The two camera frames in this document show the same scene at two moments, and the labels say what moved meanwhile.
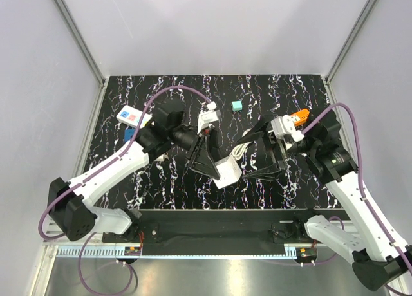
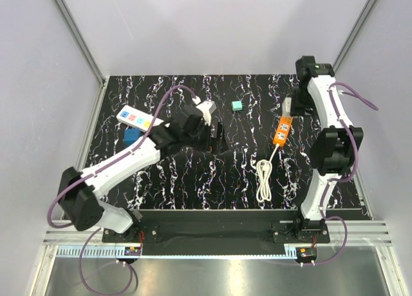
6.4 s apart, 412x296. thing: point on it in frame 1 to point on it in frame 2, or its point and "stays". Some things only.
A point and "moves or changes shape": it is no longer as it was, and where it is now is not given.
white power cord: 239,151 to 264,172
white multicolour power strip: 132,116 stays
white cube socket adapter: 229,171 to 286,107
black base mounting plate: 219,232 stays
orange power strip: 303,114 moves or changes shape
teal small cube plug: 237,105 stays
